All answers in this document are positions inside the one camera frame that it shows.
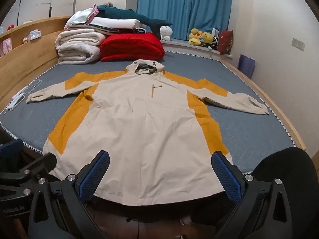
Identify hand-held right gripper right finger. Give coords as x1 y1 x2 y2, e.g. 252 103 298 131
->
211 151 293 239

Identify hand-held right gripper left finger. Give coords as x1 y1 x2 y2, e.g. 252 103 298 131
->
29 150 110 239

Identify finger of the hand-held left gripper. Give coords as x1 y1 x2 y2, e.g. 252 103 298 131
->
0 152 58 188
0 139 24 160

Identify beige and orange hooded jacket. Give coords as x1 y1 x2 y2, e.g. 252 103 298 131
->
26 59 270 208

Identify pink and white folded clothes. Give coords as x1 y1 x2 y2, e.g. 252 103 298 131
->
64 4 99 31

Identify grey bed mattress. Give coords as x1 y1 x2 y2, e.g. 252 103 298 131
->
0 50 296 175

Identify blue bin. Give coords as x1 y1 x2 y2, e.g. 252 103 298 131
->
237 54 256 79

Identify white folded quilt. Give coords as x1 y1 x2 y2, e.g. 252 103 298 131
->
55 28 107 66

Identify red folded quilt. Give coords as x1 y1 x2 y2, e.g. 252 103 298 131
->
100 32 165 62

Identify dark red bag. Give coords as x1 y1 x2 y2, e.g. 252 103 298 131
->
217 30 234 55

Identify yellow plush toys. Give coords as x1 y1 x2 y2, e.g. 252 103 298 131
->
188 28 215 48

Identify white wardrobe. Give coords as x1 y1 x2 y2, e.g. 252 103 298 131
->
0 0 81 28

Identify white folded bedding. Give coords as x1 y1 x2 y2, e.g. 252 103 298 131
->
86 17 146 34

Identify white plush toy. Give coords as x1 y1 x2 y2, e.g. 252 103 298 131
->
159 25 173 41

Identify teal shark plush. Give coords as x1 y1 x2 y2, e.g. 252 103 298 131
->
97 4 173 40

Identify blue curtain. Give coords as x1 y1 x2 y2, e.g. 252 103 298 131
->
137 0 233 41

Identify wooden bed frame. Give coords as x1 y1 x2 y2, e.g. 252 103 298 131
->
0 16 307 152

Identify wall switch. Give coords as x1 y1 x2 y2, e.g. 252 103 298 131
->
292 38 305 51

